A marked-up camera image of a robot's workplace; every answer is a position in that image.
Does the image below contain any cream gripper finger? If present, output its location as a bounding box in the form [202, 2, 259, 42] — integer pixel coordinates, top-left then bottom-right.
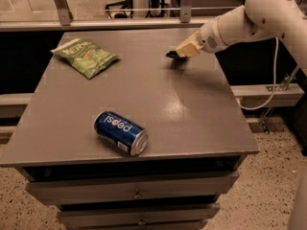
[176, 38, 202, 58]

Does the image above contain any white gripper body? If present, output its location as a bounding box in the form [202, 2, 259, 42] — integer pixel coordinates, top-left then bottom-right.
[195, 18, 227, 54]

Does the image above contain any black office chair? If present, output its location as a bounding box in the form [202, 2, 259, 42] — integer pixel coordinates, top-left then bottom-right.
[105, 0, 133, 19]

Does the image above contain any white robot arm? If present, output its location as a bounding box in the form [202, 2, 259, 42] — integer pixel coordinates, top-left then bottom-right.
[176, 0, 307, 74]

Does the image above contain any grey drawer cabinet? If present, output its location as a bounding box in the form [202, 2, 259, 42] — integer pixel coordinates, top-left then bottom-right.
[0, 29, 257, 230]

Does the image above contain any black rxbar chocolate bar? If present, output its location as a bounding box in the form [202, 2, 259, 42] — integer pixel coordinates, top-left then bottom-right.
[166, 51, 188, 61]

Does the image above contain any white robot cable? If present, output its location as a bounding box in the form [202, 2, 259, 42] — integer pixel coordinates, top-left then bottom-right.
[238, 36, 280, 111]

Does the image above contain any green jalapeno chip bag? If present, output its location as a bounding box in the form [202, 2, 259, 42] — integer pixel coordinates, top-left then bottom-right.
[52, 38, 118, 80]

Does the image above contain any metal railing frame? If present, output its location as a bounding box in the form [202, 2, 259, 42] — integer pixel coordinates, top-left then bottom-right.
[0, 0, 244, 32]

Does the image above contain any blue pepsi can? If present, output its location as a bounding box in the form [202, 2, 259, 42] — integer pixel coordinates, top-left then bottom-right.
[94, 111, 149, 156]

